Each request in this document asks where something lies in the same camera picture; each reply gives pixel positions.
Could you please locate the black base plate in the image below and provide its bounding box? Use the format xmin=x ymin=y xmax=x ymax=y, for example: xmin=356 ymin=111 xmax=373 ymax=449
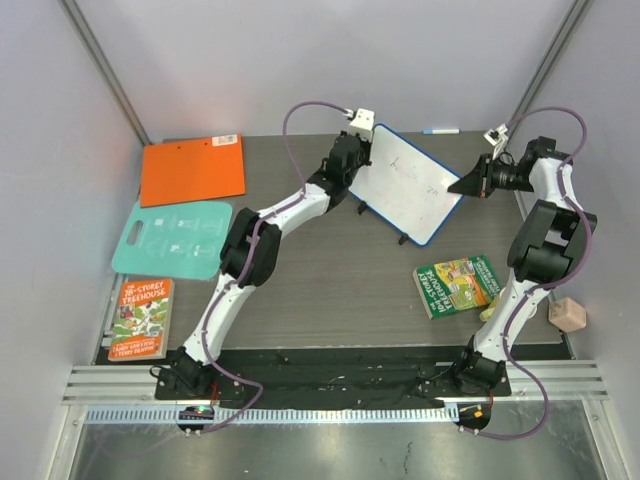
xmin=149 ymin=346 xmax=486 ymax=409

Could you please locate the right aluminium frame post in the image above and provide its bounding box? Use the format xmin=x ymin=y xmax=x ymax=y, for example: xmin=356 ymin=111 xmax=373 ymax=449
xmin=511 ymin=0 xmax=593 ymax=131

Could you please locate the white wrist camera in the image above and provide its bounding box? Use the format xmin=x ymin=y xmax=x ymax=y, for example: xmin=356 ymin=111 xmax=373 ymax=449
xmin=345 ymin=108 xmax=375 ymax=143
xmin=483 ymin=124 xmax=509 ymax=159

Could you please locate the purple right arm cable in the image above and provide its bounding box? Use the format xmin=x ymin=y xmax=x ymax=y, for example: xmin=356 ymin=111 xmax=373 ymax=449
xmin=457 ymin=107 xmax=599 ymax=442

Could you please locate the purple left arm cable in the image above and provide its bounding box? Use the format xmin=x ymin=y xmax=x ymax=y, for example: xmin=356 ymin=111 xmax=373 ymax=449
xmin=189 ymin=101 xmax=354 ymax=434

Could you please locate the blue whiteboard marker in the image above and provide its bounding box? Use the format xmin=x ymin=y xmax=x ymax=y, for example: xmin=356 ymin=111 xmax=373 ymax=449
xmin=422 ymin=128 xmax=460 ymax=135

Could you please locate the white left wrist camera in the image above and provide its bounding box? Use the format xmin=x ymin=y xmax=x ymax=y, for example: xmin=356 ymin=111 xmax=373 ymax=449
xmin=345 ymin=108 xmax=375 ymax=143

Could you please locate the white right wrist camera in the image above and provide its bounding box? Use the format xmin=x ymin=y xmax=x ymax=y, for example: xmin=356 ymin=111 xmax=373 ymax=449
xmin=483 ymin=124 xmax=509 ymax=159

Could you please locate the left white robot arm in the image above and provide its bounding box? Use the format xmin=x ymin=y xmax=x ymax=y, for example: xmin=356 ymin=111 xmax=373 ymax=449
xmin=158 ymin=129 xmax=373 ymax=399

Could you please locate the pale yellow object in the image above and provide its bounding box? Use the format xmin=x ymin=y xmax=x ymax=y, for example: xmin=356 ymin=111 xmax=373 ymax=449
xmin=479 ymin=297 xmax=500 ymax=322

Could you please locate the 104-storey treehouse book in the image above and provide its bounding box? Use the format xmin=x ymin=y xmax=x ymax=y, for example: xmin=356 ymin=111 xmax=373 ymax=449
xmin=412 ymin=255 xmax=502 ymax=319

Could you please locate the aluminium frame post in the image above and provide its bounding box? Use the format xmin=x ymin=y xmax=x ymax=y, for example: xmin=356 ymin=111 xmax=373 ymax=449
xmin=511 ymin=0 xmax=593 ymax=131
xmin=59 ymin=0 xmax=151 ymax=146

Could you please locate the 78-storey treehouse book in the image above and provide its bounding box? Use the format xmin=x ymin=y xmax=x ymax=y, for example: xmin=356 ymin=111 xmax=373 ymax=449
xmin=107 ymin=278 xmax=175 ymax=363

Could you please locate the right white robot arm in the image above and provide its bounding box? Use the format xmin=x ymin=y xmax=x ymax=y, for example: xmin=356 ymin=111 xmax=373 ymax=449
xmin=448 ymin=137 xmax=597 ymax=395

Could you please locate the aluminium front rail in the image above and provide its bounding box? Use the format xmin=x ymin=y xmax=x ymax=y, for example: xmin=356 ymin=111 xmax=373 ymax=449
xmin=63 ymin=360 xmax=608 ymax=430

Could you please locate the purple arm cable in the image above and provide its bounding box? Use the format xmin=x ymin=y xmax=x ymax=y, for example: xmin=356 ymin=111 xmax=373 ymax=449
xmin=457 ymin=107 xmax=599 ymax=442
xmin=189 ymin=101 xmax=354 ymax=434

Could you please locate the left aluminium frame post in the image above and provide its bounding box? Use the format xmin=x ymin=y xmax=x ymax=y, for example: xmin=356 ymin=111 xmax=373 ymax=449
xmin=59 ymin=0 xmax=151 ymax=146

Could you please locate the orange clipboard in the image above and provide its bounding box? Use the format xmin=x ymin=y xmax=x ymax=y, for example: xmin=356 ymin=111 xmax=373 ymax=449
xmin=140 ymin=134 xmax=246 ymax=208

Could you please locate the teal shirt folding board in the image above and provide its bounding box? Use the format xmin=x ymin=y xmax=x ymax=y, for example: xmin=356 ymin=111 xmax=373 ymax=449
xmin=111 ymin=201 xmax=233 ymax=281

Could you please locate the blue-framed whiteboard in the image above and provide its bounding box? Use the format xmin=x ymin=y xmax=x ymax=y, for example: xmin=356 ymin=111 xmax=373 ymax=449
xmin=350 ymin=123 xmax=462 ymax=246

